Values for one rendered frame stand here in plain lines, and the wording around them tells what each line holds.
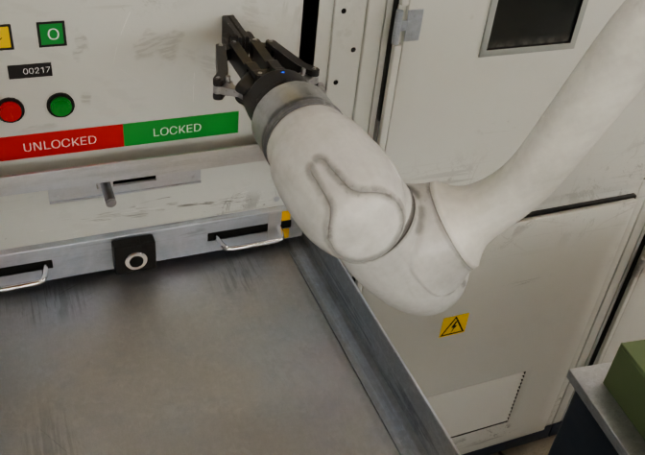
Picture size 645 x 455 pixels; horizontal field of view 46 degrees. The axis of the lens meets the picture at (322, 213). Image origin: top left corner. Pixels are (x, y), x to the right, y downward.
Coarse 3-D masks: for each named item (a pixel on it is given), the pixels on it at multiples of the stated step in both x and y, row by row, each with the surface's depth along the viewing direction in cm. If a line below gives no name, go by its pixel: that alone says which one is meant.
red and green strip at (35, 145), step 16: (224, 112) 107; (96, 128) 101; (112, 128) 102; (128, 128) 103; (144, 128) 104; (160, 128) 105; (176, 128) 105; (192, 128) 106; (208, 128) 107; (224, 128) 108; (0, 144) 97; (16, 144) 98; (32, 144) 99; (48, 144) 100; (64, 144) 101; (80, 144) 101; (96, 144) 102; (112, 144) 103; (128, 144) 104; (0, 160) 98
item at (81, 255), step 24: (216, 216) 117; (240, 216) 118; (264, 216) 119; (72, 240) 109; (96, 240) 110; (168, 240) 115; (192, 240) 117; (240, 240) 120; (0, 264) 106; (24, 264) 108; (48, 264) 109; (72, 264) 111; (96, 264) 112
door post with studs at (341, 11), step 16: (320, 0) 105; (336, 0) 106; (352, 0) 107; (320, 16) 107; (336, 16) 107; (352, 16) 108; (320, 32) 108; (336, 32) 109; (352, 32) 110; (320, 48) 110; (336, 48) 110; (352, 48) 111; (320, 64) 111; (336, 64) 112; (352, 64) 113; (320, 80) 113; (336, 80) 113; (352, 80) 114; (336, 96) 115; (352, 96) 116
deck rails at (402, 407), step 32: (320, 256) 120; (320, 288) 117; (352, 288) 109; (352, 320) 111; (352, 352) 107; (384, 352) 102; (384, 384) 103; (416, 384) 95; (384, 416) 99; (416, 416) 96; (416, 448) 95; (448, 448) 89
